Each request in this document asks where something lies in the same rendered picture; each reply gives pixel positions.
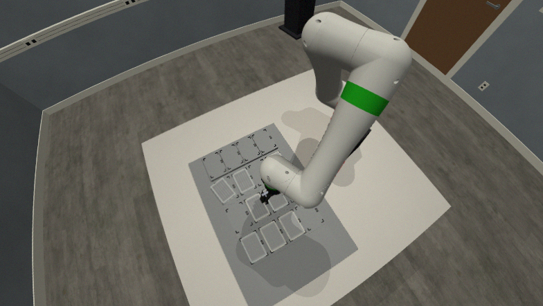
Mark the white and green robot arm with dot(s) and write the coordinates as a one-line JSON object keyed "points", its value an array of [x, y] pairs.
{"points": [[378, 63]]}

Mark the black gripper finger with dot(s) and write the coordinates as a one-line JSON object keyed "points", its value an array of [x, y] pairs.
{"points": [[265, 197]]}

